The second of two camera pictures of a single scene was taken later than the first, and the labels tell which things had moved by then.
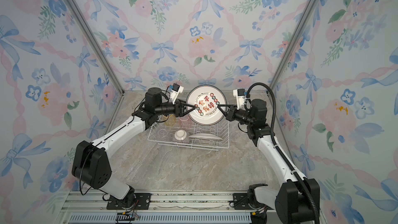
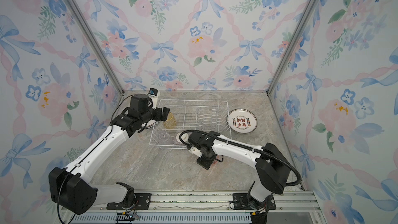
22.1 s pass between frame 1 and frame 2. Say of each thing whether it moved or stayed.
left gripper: moved
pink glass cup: moved
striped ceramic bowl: stayed
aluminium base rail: stayed
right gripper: moved
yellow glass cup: stayed
